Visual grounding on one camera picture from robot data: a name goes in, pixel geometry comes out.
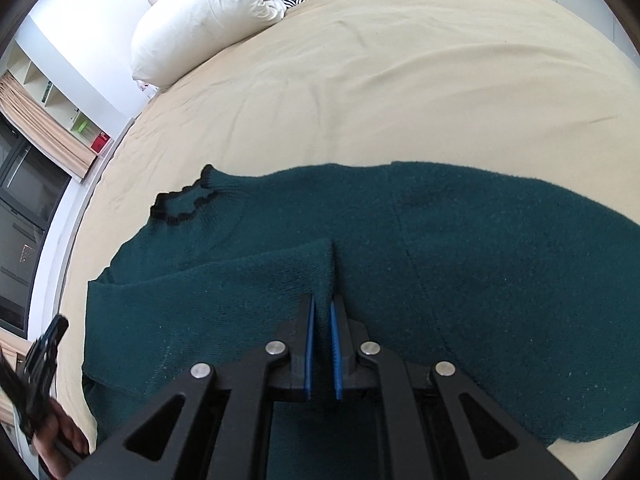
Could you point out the beige striped curtain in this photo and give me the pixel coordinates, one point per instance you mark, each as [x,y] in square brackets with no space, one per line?
[42,130]

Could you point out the white pillow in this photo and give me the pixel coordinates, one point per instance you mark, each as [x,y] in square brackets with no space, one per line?
[175,36]

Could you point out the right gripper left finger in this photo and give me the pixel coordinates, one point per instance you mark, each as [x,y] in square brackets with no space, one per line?
[213,422]

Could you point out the red box on shelf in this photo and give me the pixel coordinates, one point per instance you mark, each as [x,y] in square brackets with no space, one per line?
[100,142]

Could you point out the white wall shelf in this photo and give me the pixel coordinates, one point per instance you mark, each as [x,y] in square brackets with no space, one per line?
[53,101]

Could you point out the dark green knitted sweater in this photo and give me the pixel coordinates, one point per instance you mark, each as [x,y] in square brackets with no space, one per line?
[532,290]

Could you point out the dark window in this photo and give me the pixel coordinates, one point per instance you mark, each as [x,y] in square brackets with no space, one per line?
[31,188]

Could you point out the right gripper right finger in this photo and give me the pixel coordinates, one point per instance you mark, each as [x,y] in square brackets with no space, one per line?
[432,422]

